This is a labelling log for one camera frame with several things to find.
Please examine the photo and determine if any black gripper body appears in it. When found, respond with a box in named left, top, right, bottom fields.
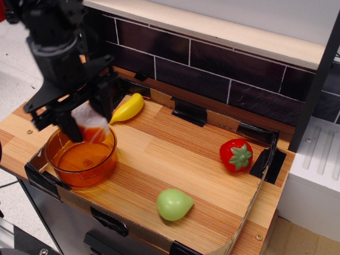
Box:
left=24, top=51, right=118, bottom=125

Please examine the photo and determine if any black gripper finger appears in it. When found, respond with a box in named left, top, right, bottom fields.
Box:
left=90, top=79, right=118, bottom=123
left=54, top=110, right=83, bottom=142

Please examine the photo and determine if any salmon sushi toy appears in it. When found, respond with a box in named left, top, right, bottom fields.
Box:
left=71, top=103, right=110, bottom=143

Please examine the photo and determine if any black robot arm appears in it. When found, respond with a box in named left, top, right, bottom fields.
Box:
left=13, top=1, right=117, bottom=142

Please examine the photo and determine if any orange transparent plastic pot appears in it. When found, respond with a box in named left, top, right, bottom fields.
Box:
left=45, top=127, right=117, bottom=189

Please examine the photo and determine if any cardboard fence with black tape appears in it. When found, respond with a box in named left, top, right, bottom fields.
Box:
left=25, top=81, right=286, bottom=254

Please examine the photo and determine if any yellow toy banana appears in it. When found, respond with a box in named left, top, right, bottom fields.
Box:
left=109, top=93, right=144, bottom=124

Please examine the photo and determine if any green toy pear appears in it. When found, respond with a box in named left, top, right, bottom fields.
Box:
left=157, top=189, right=194, bottom=222

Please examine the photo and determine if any red toy strawberry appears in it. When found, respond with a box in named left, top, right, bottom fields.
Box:
left=219, top=139, right=253, bottom=172

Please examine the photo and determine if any light wooden shelf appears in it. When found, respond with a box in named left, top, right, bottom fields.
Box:
left=83, top=1, right=326, bottom=70

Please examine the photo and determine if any white grooved block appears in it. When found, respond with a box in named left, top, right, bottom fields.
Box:
left=277, top=117, right=339, bottom=241

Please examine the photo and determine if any black metal post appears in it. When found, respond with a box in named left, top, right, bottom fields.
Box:
left=288, top=13, right=339, bottom=152

